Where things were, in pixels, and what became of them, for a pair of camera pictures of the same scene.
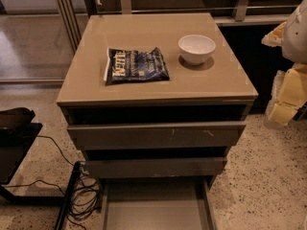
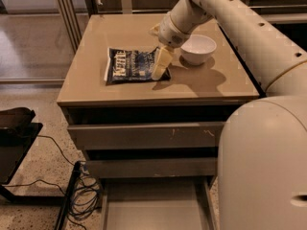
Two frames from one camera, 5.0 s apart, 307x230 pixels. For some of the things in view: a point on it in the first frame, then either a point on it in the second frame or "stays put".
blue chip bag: [129, 66] stays put
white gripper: [295, 37] → [170, 33]
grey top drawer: [157, 134] stays put
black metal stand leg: [63, 212] stays put
